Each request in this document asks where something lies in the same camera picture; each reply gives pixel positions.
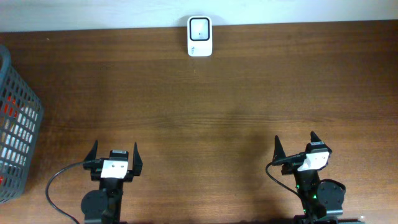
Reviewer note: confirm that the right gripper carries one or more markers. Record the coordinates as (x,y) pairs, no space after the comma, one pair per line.
(291,162)

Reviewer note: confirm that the dark grey mesh basket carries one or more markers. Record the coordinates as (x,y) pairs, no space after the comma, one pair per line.
(21,117)

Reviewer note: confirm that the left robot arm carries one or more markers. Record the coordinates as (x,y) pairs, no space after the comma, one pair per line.
(103,205)

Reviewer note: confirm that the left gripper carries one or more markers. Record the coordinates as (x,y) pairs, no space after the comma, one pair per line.
(95,167)

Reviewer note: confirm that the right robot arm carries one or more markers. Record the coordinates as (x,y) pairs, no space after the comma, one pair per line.
(322,200)

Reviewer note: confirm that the white barcode scanner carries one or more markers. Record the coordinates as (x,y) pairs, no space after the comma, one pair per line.
(199,36)

